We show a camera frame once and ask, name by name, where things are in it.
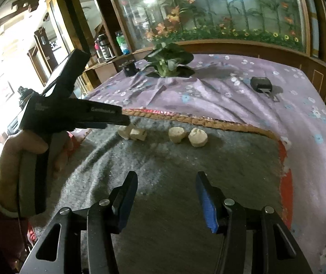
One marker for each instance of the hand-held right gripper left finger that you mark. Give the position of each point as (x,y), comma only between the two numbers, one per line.
(127,199)

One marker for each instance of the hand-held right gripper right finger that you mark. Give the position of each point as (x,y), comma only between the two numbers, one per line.
(208,205)

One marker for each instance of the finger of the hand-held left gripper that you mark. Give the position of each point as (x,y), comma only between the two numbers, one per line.
(111,117)

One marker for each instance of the person's left hand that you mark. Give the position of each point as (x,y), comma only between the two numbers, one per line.
(7,171)

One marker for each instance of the black cylinder device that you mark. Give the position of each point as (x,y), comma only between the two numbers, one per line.
(128,68)

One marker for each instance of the grey mat with red border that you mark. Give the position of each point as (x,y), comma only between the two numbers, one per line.
(165,165)

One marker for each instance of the red bottle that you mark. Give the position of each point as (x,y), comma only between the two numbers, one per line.
(97,50)

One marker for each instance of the dark thermos flask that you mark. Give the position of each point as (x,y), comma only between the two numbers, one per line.
(105,47)

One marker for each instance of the green plastic bottle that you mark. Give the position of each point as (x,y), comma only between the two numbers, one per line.
(122,42)

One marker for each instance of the green bok choy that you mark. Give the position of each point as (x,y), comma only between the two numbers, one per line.
(167,58)

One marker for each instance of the wooden shelf cabinet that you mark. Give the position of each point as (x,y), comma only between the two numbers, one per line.
(74,22)

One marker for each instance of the purple floral bedsheet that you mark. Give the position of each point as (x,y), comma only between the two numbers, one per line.
(225,102)

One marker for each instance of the black clip-on device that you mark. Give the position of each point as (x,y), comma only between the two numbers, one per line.
(261,84)

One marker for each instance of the floral glass panel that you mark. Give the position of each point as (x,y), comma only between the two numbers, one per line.
(222,5)

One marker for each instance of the wooden bed headboard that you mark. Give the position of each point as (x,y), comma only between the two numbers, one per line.
(317,71)

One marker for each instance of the dark wooden wall ornament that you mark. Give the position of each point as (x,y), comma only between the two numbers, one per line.
(25,2)

